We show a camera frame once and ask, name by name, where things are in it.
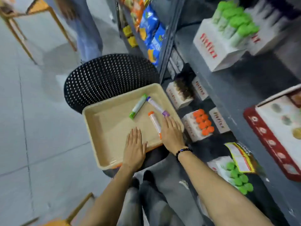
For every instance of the person's left hand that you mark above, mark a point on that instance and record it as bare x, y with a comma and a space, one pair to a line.
134, 152

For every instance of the person's right hand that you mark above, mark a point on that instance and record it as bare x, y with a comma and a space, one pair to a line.
172, 138

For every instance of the person's left middle finger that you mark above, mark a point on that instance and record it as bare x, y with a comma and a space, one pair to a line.
136, 135

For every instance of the person's left thumb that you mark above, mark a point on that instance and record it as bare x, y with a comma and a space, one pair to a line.
145, 147

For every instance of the person's right little finger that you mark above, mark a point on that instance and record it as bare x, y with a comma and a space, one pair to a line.
180, 130

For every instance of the person's right thumb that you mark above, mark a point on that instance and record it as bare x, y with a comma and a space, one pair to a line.
162, 135

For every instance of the person's left little finger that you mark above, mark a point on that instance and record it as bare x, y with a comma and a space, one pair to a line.
128, 141

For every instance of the person's right middle finger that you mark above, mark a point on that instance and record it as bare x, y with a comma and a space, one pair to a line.
171, 122

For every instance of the person's left forearm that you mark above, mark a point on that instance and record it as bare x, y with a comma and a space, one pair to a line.
110, 197

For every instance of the person's right forearm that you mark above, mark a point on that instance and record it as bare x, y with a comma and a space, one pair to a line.
218, 190

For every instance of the orange capped white tube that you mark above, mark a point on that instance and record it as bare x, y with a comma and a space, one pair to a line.
154, 122

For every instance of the beige plastic tray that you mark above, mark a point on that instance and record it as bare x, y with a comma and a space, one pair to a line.
110, 129

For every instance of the purple capped white tube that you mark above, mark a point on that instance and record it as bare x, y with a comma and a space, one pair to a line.
156, 105

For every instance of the group of orange capped tubes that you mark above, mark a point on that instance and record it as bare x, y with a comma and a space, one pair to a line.
203, 122

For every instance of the green capped white tube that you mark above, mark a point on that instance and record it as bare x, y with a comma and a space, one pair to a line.
138, 106

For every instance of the person's black right shoe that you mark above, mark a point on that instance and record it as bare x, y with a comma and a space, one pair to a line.
148, 176

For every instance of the person's black shoe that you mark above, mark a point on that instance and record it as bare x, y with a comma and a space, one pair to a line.
148, 176
135, 182

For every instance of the group of brown capped tubes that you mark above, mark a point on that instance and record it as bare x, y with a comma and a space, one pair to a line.
184, 88

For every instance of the person's black left shoe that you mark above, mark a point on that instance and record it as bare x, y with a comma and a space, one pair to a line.
135, 182

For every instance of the person's grey trousers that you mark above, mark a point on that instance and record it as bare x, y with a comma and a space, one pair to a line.
164, 200

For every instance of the white shelf price labels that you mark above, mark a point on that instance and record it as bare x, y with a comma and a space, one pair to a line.
175, 63

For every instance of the black perforated chair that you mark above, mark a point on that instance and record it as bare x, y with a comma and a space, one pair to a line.
105, 77

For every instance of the grey metal shelf unit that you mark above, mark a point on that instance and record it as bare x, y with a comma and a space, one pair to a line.
235, 91

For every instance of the yellow snack packet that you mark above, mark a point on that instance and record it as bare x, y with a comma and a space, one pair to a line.
242, 157

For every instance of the small yellow packet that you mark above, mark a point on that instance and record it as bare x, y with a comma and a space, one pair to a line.
132, 41
127, 31

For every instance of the row of blue snack packets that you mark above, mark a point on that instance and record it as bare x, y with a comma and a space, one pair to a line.
151, 32

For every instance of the red and white flat box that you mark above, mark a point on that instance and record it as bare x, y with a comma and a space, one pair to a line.
277, 129

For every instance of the row of orange snack packets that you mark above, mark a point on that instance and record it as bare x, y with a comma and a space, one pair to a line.
135, 9

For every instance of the group of dark capped tubes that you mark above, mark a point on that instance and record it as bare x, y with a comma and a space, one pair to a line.
272, 11

